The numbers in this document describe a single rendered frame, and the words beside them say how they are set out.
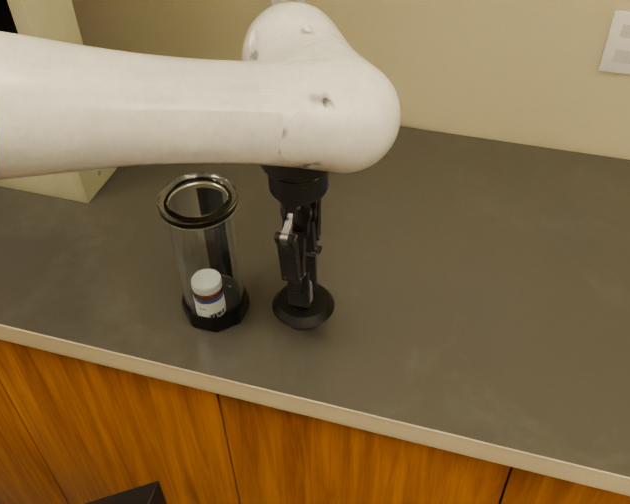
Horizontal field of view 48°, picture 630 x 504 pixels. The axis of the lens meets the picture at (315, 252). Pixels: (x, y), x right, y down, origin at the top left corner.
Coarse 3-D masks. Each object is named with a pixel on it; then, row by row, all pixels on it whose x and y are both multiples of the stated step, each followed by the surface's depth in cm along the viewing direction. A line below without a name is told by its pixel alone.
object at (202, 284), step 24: (168, 192) 96; (192, 192) 99; (216, 192) 99; (168, 216) 92; (192, 216) 102; (216, 216) 92; (192, 240) 94; (216, 240) 95; (192, 264) 98; (216, 264) 98; (240, 264) 104; (192, 288) 101; (216, 288) 101; (240, 288) 105; (216, 312) 104
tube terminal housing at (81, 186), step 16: (16, 0) 103; (32, 0) 105; (48, 0) 108; (64, 0) 112; (16, 16) 105; (32, 16) 105; (48, 16) 109; (64, 16) 113; (32, 32) 106; (48, 32) 110; (64, 32) 114; (32, 176) 129; (48, 176) 128; (64, 176) 127; (80, 176) 126; (96, 176) 131; (32, 192) 132; (48, 192) 131; (64, 192) 130; (80, 192) 128; (96, 192) 132
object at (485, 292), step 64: (0, 192) 133; (128, 192) 132; (256, 192) 131; (384, 192) 130; (448, 192) 130; (512, 192) 129; (576, 192) 129; (0, 256) 120; (64, 256) 120; (128, 256) 119; (256, 256) 119; (320, 256) 118; (384, 256) 118; (448, 256) 118; (512, 256) 117; (576, 256) 117; (0, 320) 110; (64, 320) 109; (128, 320) 109; (256, 320) 108; (384, 320) 108; (448, 320) 107; (512, 320) 107; (576, 320) 107; (192, 384) 104; (256, 384) 100; (320, 384) 99; (384, 384) 99; (448, 384) 99; (512, 384) 99; (576, 384) 98; (448, 448) 95; (512, 448) 92; (576, 448) 91
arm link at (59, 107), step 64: (0, 64) 49; (64, 64) 51; (128, 64) 54; (192, 64) 57; (256, 64) 60; (320, 64) 63; (0, 128) 48; (64, 128) 51; (128, 128) 54; (192, 128) 56; (256, 128) 58; (320, 128) 61; (384, 128) 63
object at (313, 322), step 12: (324, 288) 104; (276, 300) 103; (288, 300) 102; (312, 300) 102; (324, 300) 102; (276, 312) 102; (288, 312) 100; (300, 312) 100; (312, 312) 100; (324, 312) 101; (288, 324) 100; (300, 324) 100; (312, 324) 100
